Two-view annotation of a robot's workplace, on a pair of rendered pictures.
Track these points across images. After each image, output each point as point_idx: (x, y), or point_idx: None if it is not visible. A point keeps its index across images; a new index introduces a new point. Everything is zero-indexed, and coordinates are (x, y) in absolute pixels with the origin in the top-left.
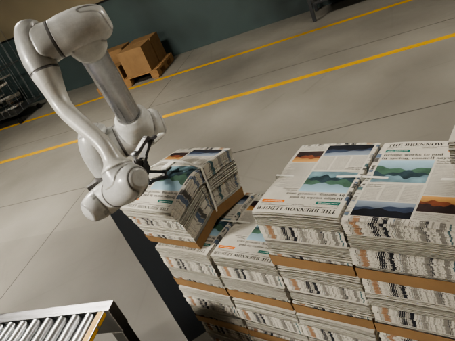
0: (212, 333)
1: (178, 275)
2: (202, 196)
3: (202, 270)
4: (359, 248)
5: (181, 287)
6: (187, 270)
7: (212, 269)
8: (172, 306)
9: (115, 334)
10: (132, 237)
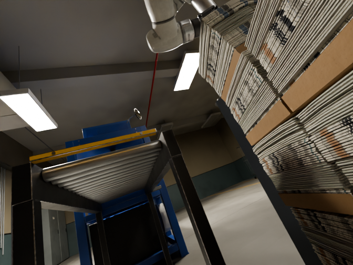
0: (312, 236)
1: (247, 129)
2: (251, 12)
3: (250, 88)
4: None
5: (253, 147)
6: (246, 110)
7: (255, 71)
8: (283, 214)
9: (169, 163)
10: (238, 132)
